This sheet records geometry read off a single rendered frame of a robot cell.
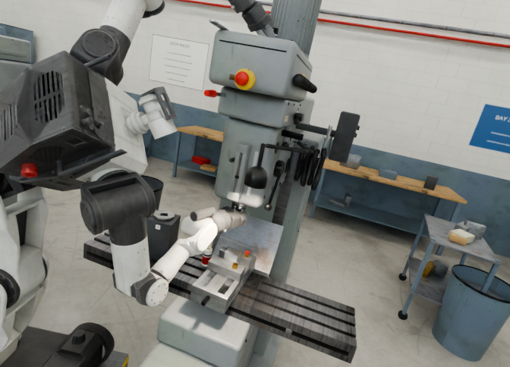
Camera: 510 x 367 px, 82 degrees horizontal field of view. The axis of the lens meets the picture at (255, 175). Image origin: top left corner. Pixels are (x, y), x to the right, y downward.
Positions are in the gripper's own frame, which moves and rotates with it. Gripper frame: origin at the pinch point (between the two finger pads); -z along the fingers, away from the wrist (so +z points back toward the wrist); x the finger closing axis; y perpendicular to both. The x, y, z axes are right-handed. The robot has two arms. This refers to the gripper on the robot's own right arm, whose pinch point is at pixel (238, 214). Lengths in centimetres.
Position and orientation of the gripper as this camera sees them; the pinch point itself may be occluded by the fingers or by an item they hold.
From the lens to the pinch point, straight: 124.5
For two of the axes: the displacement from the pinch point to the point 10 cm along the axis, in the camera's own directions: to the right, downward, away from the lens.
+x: -8.1, -3.1, 5.0
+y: -2.0, 9.4, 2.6
